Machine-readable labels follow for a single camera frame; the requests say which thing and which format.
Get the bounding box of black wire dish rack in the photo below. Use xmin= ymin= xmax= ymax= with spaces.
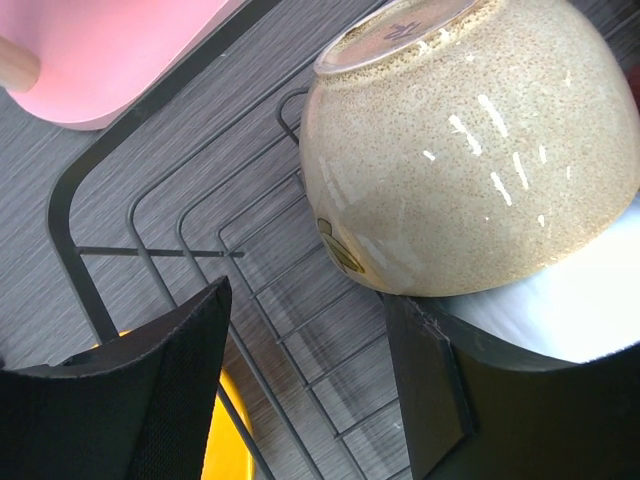
xmin=45 ymin=0 xmax=640 ymax=480

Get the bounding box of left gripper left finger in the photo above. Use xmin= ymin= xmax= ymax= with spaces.
xmin=1 ymin=277 xmax=232 ymax=479

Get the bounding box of yellow bowl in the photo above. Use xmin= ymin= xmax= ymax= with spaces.
xmin=94 ymin=329 xmax=255 ymax=480

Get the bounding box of white ribbed bowl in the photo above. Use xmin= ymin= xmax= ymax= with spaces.
xmin=439 ymin=200 xmax=639 ymax=363

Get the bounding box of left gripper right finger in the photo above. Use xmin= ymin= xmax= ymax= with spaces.
xmin=383 ymin=295 xmax=639 ymax=479

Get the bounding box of pink three-tier shelf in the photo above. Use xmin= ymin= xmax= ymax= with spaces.
xmin=1 ymin=1 xmax=242 ymax=131

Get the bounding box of beige speckled bowl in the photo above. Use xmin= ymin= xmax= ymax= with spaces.
xmin=299 ymin=1 xmax=639 ymax=297

